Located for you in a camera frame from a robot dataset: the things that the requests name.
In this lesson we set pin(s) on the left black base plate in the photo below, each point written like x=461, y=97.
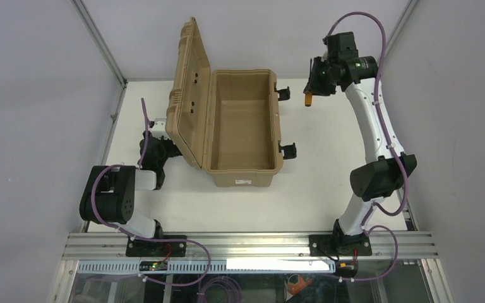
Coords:
x=176, y=247

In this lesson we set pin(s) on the orange handled screwdriver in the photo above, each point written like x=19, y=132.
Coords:
x=308, y=99

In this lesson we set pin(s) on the black case latch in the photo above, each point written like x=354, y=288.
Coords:
x=288, y=152
x=283, y=94

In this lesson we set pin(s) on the lower black case latch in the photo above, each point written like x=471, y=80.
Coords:
x=288, y=152

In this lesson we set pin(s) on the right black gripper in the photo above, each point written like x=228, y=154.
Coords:
x=317, y=79

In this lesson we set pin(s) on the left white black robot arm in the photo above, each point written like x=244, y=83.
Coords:
x=109, y=195

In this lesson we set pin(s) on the upper black case latch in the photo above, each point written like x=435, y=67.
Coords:
x=283, y=94

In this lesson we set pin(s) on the white slotted cable duct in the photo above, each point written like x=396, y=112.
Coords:
x=228, y=266

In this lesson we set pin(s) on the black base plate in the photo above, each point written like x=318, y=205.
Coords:
x=339, y=245
x=176, y=247

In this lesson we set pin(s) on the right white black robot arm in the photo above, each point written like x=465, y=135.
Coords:
x=387, y=165

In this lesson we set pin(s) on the orange object under table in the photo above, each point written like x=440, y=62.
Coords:
x=295, y=283

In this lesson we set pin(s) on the tan plastic tool case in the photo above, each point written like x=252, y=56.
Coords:
x=226, y=121

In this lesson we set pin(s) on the aluminium mounting rail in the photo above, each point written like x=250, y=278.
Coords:
x=273, y=245

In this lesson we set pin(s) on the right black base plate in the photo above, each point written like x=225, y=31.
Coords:
x=339, y=245

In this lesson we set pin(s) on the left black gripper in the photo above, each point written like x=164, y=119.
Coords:
x=158, y=150

